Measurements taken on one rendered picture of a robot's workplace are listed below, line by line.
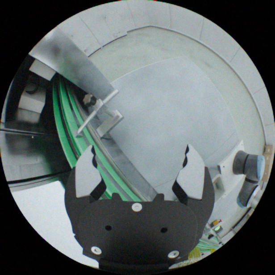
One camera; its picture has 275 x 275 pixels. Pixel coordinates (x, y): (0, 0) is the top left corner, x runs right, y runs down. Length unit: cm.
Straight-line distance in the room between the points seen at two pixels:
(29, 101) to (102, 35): 303
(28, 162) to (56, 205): 18
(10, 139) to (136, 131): 58
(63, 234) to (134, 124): 50
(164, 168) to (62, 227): 45
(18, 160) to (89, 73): 43
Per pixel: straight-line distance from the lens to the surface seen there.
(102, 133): 33
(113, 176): 27
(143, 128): 39
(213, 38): 357
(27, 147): 44
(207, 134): 47
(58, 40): 35
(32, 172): 37
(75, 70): 38
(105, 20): 339
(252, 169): 55
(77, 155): 34
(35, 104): 56
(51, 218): 32
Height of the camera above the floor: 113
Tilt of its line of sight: 79 degrees down
